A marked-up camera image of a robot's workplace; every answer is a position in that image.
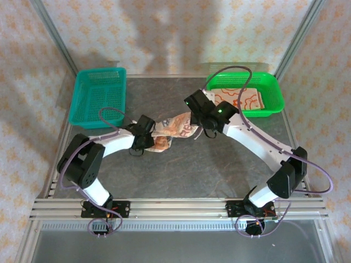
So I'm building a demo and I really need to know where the green plastic basket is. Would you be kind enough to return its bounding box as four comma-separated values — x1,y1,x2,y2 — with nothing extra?
205,71,285,118

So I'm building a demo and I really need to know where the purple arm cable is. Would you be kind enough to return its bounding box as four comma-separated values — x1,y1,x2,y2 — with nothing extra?
59,107,134,237
201,65,335,238

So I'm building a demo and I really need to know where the orange lion print towel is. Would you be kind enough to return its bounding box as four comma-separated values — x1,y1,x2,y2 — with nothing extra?
212,87,265,111

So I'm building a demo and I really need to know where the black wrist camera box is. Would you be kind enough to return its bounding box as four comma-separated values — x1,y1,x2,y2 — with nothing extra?
135,115,156,135
183,90,215,116

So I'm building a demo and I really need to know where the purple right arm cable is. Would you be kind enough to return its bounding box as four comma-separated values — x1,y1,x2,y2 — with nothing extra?
201,65,335,238

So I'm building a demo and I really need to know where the teal plastic basket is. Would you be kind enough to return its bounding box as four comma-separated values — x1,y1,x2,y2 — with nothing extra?
68,67,127,130

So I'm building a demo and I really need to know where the aluminium mounting rail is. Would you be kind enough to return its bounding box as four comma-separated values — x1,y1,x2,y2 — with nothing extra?
29,197,329,222

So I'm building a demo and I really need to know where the aluminium frame post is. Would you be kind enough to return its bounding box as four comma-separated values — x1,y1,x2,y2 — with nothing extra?
29,0,80,76
274,0,327,80

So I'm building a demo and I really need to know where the grey slotted cable duct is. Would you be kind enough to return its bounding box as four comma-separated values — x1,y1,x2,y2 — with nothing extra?
41,220,320,233

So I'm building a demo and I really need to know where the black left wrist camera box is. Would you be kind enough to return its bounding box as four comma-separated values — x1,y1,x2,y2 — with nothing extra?
135,115,156,135

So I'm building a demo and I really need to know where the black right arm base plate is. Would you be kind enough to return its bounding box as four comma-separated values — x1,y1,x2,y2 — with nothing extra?
225,199,276,219

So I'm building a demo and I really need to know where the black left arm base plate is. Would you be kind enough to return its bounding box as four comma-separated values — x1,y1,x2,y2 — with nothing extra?
81,201,131,219

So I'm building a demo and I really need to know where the grey metal shelf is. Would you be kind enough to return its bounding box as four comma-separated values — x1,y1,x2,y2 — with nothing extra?
30,231,330,263

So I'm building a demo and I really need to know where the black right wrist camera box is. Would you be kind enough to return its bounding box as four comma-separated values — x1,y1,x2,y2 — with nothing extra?
183,90,215,116

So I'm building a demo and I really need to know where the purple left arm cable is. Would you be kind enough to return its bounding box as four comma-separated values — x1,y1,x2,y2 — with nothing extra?
59,107,134,237

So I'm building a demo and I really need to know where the aluminium table side rail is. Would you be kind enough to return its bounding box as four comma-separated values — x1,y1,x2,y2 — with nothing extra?
37,73,80,199
274,78,314,198

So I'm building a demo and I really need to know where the aluminium frame leg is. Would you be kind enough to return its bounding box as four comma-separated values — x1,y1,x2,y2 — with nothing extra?
314,219,342,263
13,220,43,263

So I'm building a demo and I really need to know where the cream rabbit lettering towel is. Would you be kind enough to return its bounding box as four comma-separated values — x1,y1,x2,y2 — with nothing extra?
149,111,203,153

